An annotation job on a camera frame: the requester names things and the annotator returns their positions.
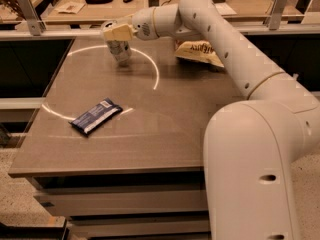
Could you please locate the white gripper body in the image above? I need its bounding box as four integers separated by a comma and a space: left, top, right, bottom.
132, 7, 157, 40

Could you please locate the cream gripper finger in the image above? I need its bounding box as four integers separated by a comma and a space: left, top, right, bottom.
116, 14, 133, 25
102, 24, 134, 41

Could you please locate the grey drawer cabinet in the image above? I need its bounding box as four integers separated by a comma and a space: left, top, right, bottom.
30, 169, 210, 240

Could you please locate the metal bracket left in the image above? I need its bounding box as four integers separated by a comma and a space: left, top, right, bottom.
17, 0, 45, 36

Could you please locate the metal bracket right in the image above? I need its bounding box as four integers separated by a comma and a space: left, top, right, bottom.
265, 0, 288, 30

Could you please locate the paper packet on desk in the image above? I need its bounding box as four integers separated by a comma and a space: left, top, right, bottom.
56, 2, 85, 14

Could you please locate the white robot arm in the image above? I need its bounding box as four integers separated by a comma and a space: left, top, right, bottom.
102, 0, 320, 240

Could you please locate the silver 7up soda can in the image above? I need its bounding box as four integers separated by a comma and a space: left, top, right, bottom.
101, 21, 131, 66

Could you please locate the blue snack bar wrapper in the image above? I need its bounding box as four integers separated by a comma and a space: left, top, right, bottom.
70, 98, 123, 136

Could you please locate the brown chip bag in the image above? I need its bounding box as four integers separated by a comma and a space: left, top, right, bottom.
174, 40, 224, 67

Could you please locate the white paper sheet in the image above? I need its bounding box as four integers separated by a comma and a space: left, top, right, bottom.
215, 3, 237, 16

